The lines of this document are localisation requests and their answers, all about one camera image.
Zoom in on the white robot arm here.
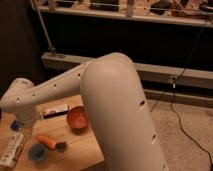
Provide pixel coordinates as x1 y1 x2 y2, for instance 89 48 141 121
0 53 169 171

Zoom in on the small blue ceramic cup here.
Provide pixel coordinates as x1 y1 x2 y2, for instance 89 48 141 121
28 144 47 162

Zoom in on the orange ceramic bowl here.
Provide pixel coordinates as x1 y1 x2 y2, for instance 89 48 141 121
66 106 88 129

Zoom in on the blue cloth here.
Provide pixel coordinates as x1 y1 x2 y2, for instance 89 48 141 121
10 120 20 131

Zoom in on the black and white rectangular box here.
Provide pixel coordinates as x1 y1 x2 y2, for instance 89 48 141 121
42 104 69 119

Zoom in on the white snack box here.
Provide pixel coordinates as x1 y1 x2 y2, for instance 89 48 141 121
0 133 26 168

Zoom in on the grey metal pole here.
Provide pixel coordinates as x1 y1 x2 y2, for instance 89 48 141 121
31 0 56 55

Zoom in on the cluttered shelf ledge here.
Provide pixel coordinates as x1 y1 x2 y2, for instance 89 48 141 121
31 0 213 28

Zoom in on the black power cable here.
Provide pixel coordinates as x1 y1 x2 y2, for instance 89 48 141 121
149 26 213 168

